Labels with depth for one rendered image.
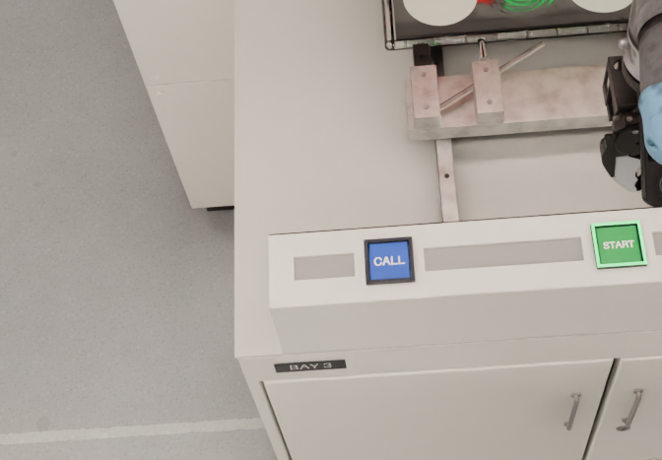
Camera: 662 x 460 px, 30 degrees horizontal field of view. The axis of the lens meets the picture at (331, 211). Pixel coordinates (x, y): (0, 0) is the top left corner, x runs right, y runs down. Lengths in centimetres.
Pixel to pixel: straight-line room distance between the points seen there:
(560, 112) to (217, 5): 61
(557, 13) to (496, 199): 26
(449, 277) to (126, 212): 131
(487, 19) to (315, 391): 54
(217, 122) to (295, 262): 82
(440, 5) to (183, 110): 66
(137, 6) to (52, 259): 81
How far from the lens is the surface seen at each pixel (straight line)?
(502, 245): 143
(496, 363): 161
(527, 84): 164
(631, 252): 143
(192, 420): 240
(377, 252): 142
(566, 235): 144
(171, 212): 260
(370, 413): 175
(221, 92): 214
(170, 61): 207
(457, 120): 160
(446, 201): 158
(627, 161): 124
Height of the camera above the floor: 223
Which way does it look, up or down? 61 degrees down
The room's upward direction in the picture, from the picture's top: 10 degrees counter-clockwise
